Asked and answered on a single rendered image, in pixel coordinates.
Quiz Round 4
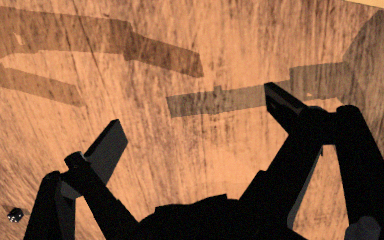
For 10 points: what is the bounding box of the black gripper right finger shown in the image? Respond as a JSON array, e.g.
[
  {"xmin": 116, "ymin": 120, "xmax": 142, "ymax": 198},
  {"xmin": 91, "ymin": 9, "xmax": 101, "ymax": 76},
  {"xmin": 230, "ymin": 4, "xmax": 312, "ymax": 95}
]
[{"xmin": 206, "ymin": 82, "xmax": 384, "ymax": 240}]

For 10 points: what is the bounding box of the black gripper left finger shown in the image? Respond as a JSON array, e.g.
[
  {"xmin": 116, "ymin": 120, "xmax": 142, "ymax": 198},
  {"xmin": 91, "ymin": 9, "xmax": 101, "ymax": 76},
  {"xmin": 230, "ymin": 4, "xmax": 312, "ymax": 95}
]
[{"xmin": 23, "ymin": 119, "xmax": 155, "ymax": 240}]

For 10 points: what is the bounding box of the black die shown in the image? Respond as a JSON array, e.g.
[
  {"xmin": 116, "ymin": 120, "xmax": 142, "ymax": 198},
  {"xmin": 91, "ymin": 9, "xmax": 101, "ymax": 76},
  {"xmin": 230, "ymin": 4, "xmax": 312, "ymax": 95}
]
[{"xmin": 7, "ymin": 209, "xmax": 24, "ymax": 222}]

